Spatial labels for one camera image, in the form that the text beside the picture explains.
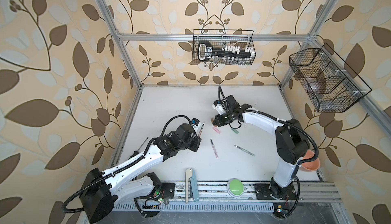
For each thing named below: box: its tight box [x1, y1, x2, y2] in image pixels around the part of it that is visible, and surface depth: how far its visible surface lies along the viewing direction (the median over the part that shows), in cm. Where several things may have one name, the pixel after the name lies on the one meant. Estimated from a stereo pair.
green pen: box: [234, 144, 256, 157], surface depth 89 cm
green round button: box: [226, 178, 245, 199], surface depth 75 cm
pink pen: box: [210, 138, 219, 159], surface depth 90 cm
